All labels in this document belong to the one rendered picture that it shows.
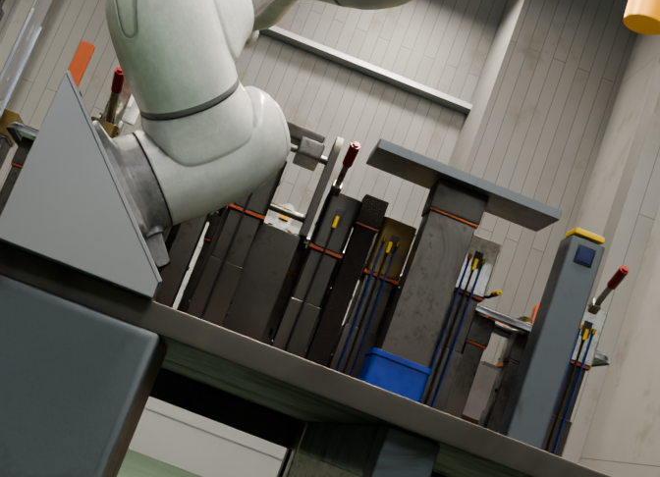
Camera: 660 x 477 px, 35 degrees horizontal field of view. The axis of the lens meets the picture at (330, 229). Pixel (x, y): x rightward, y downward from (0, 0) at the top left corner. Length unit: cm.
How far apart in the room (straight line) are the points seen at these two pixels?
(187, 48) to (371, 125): 1058
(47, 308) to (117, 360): 11
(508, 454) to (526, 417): 51
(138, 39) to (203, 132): 16
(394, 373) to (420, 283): 22
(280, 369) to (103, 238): 29
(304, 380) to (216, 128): 38
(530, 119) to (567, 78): 61
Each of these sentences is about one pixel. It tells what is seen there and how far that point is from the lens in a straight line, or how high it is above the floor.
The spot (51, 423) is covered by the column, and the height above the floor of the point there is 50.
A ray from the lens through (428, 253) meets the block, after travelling 197.
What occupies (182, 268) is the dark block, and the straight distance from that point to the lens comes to 204.
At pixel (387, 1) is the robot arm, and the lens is 203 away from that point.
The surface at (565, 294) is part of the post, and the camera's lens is 203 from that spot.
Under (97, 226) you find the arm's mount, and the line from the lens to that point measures 142.
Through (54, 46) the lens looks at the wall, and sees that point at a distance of 1226.
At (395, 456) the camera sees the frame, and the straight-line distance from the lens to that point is 150.
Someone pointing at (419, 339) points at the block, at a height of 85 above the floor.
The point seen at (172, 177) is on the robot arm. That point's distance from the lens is 154.
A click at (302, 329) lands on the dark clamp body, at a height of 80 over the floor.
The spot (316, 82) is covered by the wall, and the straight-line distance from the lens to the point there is 1209.
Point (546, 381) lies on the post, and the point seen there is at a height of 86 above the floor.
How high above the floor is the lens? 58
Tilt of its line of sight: 12 degrees up
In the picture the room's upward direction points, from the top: 21 degrees clockwise
